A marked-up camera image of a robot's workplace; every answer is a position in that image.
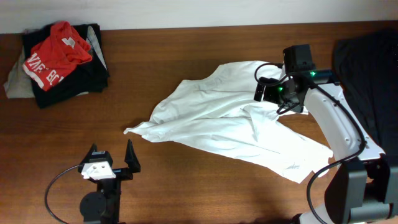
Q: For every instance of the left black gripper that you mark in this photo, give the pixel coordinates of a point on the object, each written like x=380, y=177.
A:
x=126, y=173

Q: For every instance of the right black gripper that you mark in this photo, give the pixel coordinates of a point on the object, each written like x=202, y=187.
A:
x=269, y=94

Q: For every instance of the white t-shirt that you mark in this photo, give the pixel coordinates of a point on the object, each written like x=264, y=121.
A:
x=218, y=114

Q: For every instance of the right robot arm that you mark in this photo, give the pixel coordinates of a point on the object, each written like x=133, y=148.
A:
x=364, y=188

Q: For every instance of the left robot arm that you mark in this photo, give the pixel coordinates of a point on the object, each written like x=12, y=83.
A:
x=102, y=206

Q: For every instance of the dark garment at right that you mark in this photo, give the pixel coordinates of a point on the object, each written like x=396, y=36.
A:
x=367, y=68

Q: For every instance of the black folded garment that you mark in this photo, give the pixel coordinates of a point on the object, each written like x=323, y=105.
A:
x=89, y=77

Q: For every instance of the red printed t-shirt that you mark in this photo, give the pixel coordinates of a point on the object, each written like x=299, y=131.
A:
x=57, y=56

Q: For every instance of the grey folded garment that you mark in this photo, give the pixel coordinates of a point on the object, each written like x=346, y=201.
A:
x=18, y=84

